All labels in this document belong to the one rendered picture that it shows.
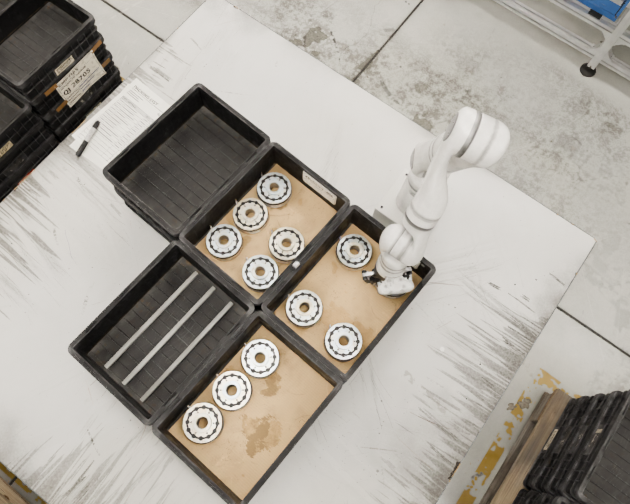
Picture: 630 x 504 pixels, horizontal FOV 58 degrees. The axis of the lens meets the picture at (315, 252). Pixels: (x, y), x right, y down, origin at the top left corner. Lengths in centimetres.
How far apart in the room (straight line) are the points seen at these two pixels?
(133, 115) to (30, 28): 76
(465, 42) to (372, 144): 135
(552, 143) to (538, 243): 112
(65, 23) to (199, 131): 98
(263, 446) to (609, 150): 223
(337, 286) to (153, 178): 64
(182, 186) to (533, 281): 112
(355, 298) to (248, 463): 52
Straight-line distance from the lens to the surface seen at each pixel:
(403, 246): 128
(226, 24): 224
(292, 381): 159
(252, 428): 158
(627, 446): 220
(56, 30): 265
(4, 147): 253
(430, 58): 310
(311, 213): 170
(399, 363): 175
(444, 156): 112
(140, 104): 209
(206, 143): 183
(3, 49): 267
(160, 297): 167
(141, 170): 182
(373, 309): 163
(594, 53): 322
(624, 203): 303
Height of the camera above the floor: 241
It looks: 72 degrees down
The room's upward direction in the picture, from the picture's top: 6 degrees clockwise
